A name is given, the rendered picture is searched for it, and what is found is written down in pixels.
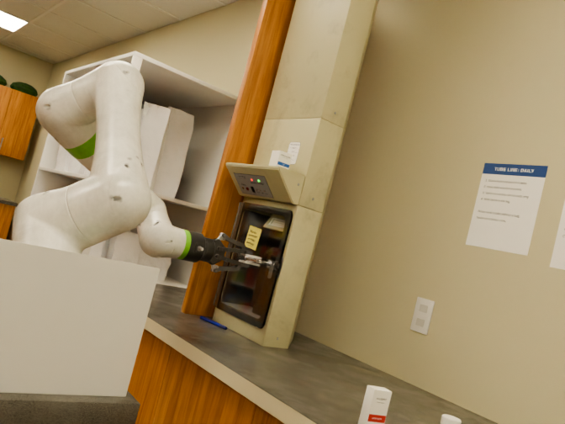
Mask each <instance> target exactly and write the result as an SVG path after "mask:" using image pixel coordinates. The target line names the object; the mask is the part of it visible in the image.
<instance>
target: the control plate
mask: <svg viewBox="0 0 565 424"><path fill-rule="evenodd" d="M234 175H235V178H236V181H237V183H238V184H239V186H240V190H241V192H242V193H245V194H250V195H256V196H262V197H267V198H273V196H272V192H271V190H270V188H269V186H268V184H267V180H266V179H265V176H259V175H251V174H243V173H235V172H234ZM251 179H252V180H253V181H251ZM258 179H259V180H260V182H258ZM242 187H243V188H244V189H243V188H242ZM246 187H248V188H249V191H248V190H246ZM251 187H253V188H254V190H255V193H253V192H252V190H251ZM256 189H258V191H256ZM260 190H262V191H260ZM265 190H266V192H264V191H265ZM273 199H274V198H273Z"/></svg>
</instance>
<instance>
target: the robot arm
mask: <svg viewBox="0 0 565 424"><path fill-rule="evenodd" d="M144 91H145V84H144V80H143V77H142V76H141V74H140V72H139V71H138V69H137V68H136V67H134V66H133V65H131V64H130V63H128V62H126V61H119V60H115V61H108V62H106V63H104V64H102V65H101V66H99V67H98V68H96V69H95V70H93V71H91V72H89V73H88V74H86V75H84V76H82V77H79V78H78V79H76V80H73V81H71V82H67V83H64V84H61V85H59V86H56V87H52V88H50V89H48V90H46V91H44V92H43V93H42V94H41V95H40V97H39V98H38V100H37V103H36V106H35V113H36V116H37V119H38V121H39V122H40V124H41V125H42V126H43V127H44V128H45V129H46V130H47V132H48V133H49V134H50V135H51V136H52V137H53V138H54V139H55V140H56V141H57V142H58V143H59V144H60V145H61V146H62V147H64V148H65V149H66V150H67V151H68V152H69V153H70V154H71V155H72V156H73V157H74V158H76V159H77V160H78V161H79V162H80V163H81V164H82V165H83V166H84V167H85V168H86V169H87V170H89V171H90V175H89V177H88V178H85V179H83V180H81V181H79V182H76V183H73V184H72V185H69V186H66V187H64V188H58V189H54V190H50V191H46V192H43V193H37V194H34V195H32V196H29V197H28V198H26V199H24V200H23V201H21V202H20V203H19V204H18V206H17V207H16V209H15V211H14V214H13V229H12V239H11V241H17V242H23V243H27V244H31V245H36V246H44V247H49V248H54V249H58V250H62V251H68V252H75V253H80V254H82V252H83V250H84V249H86V248H88V247H90V246H94V245H96V244H98V243H100V242H102V241H106V240H107V239H110V238H112V237H115V236H117V235H120V234H122V233H125V232H126V231H130V230H132V229H134V228H135V227H136V228H137V232H138V237H139V243H140V247H141V249H142V250H143V252H144V253H146V254H147V255H149V256H151V257H170V258H176V259H180V260H184V261H189V262H198V261H202V262H208V263H209V264H211V269H210V271H211V272H214V273H217V272H219V271H240V267H247V268H249V267H250V265H254V266H258V267H260V264H256V263H253V262H247V261H243V260H239V261H236V260H233V259H230V258H227V257H225V256H224V254H225V252H237V253H240V254H241V255H242V256H246V257H253V258H257V259H261V257H257V256H253V255H252V253H253V252H250V251H247V250H246V249H245V247H246V245H245V244H243V243H240V242H238V241H236V240H234V239H232V238H229V237H228V236H227V235H226V234H225V233H221V232H220V233H219V237H218V238H215V239H210V238H207V237H204V235H203V234H201V233H197V232H194V231H188V230H184V229H181V228H177V227H176V226H173V225H172V223H171V221H170V220H169V217H168V214H167V211H166V206H165V204H164V202H163V201H162V200H161V199H160V198H159V197H158V196H157V195H156V194H155V193H153V192H152V191H151V190H150V187H149V184H148V180H147V176H146V173H145V166H144V161H143V156H142V149H141V138H140V115H141V105H142V100H143V96H144ZM221 241H227V242H230V243H232V244H234V245H236V246H239V247H240V249H237V248H230V247H225V246H224V244H223V243H222V242H221ZM222 260H223V261H226V262H230V263H234V264H236V265H235V266H218V265H215V264H216V263H217V262H220V261H222Z"/></svg>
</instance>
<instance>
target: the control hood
mask: <svg viewBox="0 0 565 424"><path fill-rule="evenodd" d="M226 166H227V169H228V171H229V173H230V176H231V178H232V180H233V182H234V184H235V187H236V189H237V191H238V193H239V195H241V196H244V197H250V198H255V199H265V200H270V201H275V202H280V203H285V204H295V205H298V202H299V198H300V194H301V192H302V188H303V185H304V179H305V176H304V175H302V174H299V173H296V172H293V171H290V170H288V169H286V168H283V167H276V166H266V165H256V164H245V163H234V162H227V163H226ZM234 172H235V173H243V174H251V175H259V176H265V179H266V180H267V184H268V186H269V188H270V190H271V192H272V196H273V198H274V199H273V198H267V197H262V196H256V195H250V194H245V193H242V192H241V190H240V186H239V184H238V183H237V181H236V178H235V175H234Z"/></svg>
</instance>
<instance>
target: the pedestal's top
mask: <svg viewBox="0 0 565 424"><path fill-rule="evenodd" d="M139 408H140V403H139V402H138V401H137V400H136V398H135V397H134V396H133V395H132V394H131V393H130V392H129V391H128V390H127V394H126V396H125V397H118V396H93V395H45V394H20V393H0V424H135V422H136V418H137V416H138V412H139Z"/></svg>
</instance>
